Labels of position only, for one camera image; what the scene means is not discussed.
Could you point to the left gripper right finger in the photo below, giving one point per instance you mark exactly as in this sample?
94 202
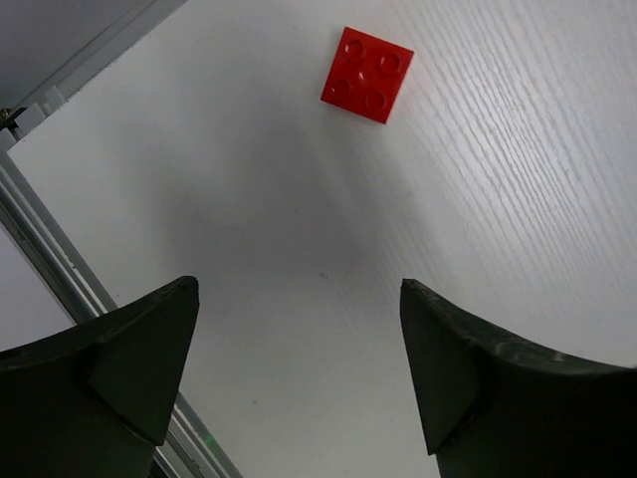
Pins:
493 404

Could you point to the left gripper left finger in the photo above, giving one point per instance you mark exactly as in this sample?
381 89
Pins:
95 400

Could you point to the small red lego left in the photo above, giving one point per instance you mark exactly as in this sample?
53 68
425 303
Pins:
366 75

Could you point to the aluminium table edge rail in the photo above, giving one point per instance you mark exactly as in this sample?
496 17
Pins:
190 449

